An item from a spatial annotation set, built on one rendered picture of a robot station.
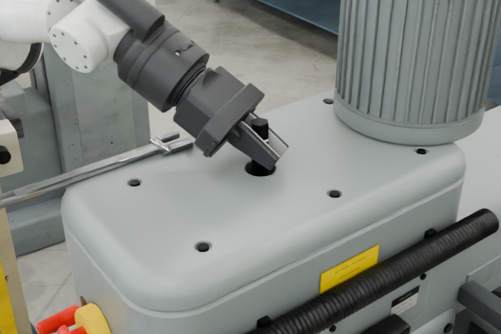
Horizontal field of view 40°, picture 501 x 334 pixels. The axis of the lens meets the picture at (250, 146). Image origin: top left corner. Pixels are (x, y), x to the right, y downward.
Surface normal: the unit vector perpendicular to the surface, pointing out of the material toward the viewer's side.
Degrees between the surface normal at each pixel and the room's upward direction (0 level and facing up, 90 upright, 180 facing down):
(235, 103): 31
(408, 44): 90
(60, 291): 0
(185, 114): 90
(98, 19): 37
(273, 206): 0
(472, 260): 90
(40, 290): 0
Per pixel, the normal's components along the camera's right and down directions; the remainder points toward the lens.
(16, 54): 0.60, 0.55
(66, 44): -0.55, 0.66
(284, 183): 0.00, -0.86
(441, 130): 0.18, 0.49
